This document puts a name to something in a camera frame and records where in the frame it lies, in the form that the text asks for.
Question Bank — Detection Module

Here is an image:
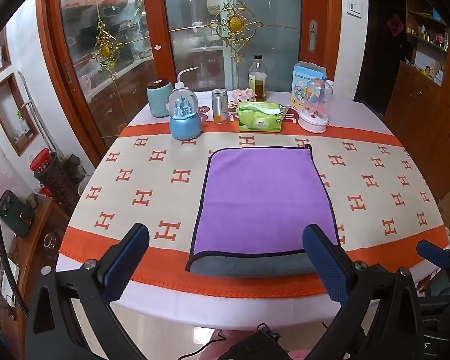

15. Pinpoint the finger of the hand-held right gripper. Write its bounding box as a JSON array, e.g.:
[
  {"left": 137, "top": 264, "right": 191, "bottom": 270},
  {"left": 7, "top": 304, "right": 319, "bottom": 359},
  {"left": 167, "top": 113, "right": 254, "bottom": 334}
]
[{"left": 416, "top": 240, "right": 450, "bottom": 298}]

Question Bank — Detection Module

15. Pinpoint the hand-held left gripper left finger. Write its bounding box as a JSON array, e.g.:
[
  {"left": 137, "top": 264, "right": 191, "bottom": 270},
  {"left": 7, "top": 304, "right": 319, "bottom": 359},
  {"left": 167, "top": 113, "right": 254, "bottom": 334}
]
[{"left": 24, "top": 223, "right": 150, "bottom": 360}]

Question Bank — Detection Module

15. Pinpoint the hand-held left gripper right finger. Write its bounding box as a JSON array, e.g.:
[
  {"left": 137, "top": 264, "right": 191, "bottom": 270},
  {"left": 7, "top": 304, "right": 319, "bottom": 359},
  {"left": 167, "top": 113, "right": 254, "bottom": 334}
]
[{"left": 303, "top": 224, "right": 422, "bottom": 360}]

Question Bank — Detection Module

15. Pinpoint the purple towel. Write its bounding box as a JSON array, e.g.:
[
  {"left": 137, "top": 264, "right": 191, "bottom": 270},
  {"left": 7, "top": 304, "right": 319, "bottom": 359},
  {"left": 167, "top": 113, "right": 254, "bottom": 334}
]
[{"left": 185, "top": 145, "right": 340, "bottom": 279}]

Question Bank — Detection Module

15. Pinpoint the clear glass jar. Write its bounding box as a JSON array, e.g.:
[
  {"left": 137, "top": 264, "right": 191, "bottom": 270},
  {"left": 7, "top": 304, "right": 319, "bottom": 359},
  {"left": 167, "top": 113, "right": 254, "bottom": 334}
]
[{"left": 43, "top": 232, "right": 62, "bottom": 260}]

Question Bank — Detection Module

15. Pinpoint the wooden side cabinet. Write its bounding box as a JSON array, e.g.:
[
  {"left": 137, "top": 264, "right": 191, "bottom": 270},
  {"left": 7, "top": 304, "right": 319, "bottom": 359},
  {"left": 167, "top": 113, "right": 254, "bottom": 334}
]
[{"left": 0, "top": 195, "right": 70, "bottom": 346}]

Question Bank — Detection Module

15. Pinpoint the orange beige printed tablecloth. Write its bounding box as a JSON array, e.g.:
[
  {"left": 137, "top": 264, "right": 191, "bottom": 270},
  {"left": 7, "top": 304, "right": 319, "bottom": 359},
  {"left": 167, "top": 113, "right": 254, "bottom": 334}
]
[{"left": 56, "top": 90, "right": 450, "bottom": 327}]

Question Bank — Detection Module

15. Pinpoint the red-lidded dark jar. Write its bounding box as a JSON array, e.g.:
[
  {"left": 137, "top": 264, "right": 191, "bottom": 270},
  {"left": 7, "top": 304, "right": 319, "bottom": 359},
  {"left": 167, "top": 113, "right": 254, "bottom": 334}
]
[{"left": 30, "top": 148, "right": 80, "bottom": 216}]

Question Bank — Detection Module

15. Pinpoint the dark green case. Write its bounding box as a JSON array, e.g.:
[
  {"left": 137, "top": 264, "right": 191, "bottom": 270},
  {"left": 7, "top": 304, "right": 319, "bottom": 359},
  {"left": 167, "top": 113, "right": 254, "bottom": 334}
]
[{"left": 0, "top": 190, "right": 35, "bottom": 238}]

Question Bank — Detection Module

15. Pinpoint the pink domed toy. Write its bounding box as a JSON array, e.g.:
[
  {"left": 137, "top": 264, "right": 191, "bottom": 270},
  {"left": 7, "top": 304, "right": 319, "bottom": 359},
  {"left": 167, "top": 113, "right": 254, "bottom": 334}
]
[{"left": 298, "top": 79, "right": 334, "bottom": 134}]

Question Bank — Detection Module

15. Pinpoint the blue snow globe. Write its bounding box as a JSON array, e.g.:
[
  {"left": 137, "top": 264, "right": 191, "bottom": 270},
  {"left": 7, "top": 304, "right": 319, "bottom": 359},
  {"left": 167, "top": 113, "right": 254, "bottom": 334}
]
[{"left": 167, "top": 86, "right": 203, "bottom": 140}]

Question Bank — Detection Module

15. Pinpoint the wooden shelf cabinet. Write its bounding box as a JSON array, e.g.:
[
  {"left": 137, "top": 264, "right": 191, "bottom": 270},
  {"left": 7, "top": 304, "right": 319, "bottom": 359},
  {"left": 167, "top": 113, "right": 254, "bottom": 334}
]
[{"left": 384, "top": 0, "right": 450, "bottom": 199}]

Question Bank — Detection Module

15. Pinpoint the green tissue pack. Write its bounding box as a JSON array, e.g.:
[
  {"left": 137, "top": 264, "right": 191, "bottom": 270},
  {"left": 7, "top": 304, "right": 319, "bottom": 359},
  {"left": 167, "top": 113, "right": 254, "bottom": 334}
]
[{"left": 238, "top": 101, "right": 284, "bottom": 133}]

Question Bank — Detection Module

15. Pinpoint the teal canister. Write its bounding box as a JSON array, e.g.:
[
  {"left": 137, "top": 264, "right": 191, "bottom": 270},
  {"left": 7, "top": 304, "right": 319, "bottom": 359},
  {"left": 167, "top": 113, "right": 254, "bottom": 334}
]
[{"left": 147, "top": 79, "right": 173, "bottom": 118}]

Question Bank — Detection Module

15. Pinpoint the blue carton box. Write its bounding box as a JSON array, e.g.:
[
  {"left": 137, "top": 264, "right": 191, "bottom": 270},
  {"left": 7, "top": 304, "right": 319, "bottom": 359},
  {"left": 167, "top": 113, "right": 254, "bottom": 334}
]
[{"left": 292, "top": 62, "right": 328, "bottom": 111}]

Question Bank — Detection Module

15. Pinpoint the metal-capped glass jar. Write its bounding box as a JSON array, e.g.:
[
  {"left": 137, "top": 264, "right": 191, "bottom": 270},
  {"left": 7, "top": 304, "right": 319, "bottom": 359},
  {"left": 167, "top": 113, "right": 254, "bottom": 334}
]
[{"left": 211, "top": 88, "right": 229, "bottom": 125}]

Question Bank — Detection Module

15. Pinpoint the pink pig figurine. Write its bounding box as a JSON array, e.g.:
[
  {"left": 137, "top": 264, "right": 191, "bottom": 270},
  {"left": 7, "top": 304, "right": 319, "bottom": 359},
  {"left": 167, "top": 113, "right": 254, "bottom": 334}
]
[{"left": 232, "top": 88, "right": 256, "bottom": 102}]

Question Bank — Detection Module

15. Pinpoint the clear oil bottle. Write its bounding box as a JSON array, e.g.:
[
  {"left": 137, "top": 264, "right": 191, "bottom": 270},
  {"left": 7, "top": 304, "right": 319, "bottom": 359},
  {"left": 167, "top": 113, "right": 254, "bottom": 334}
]
[{"left": 248, "top": 55, "right": 268, "bottom": 102}]

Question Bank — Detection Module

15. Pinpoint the white squeeze bottle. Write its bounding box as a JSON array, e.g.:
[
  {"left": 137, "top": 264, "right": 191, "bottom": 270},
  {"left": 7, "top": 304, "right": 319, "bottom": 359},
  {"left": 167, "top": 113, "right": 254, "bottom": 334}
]
[{"left": 172, "top": 66, "right": 200, "bottom": 94}]

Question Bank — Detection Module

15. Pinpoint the gold door ornament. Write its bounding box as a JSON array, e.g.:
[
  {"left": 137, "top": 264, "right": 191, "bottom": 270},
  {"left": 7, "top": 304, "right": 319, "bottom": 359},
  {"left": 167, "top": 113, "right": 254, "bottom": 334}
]
[
  {"left": 94, "top": 22, "right": 121, "bottom": 73},
  {"left": 210, "top": 0, "right": 257, "bottom": 60}
]

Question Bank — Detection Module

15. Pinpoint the red paper decoration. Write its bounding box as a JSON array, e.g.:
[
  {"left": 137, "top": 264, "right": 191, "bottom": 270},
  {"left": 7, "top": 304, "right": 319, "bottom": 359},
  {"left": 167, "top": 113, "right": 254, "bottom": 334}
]
[{"left": 387, "top": 14, "right": 406, "bottom": 37}]

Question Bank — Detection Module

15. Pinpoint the black cable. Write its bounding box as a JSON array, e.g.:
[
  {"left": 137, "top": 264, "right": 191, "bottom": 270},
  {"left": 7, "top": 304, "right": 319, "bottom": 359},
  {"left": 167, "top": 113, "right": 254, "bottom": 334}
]
[{"left": 178, "top": 328, "right": 229, "bottom": 360}]

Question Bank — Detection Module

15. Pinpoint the wooden wall niche frame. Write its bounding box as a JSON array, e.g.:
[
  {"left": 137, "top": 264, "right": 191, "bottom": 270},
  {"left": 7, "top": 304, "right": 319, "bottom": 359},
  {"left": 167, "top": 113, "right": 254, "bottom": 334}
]
[{"left": 0, "top": 72, "right": 40, "bottom": 157}]

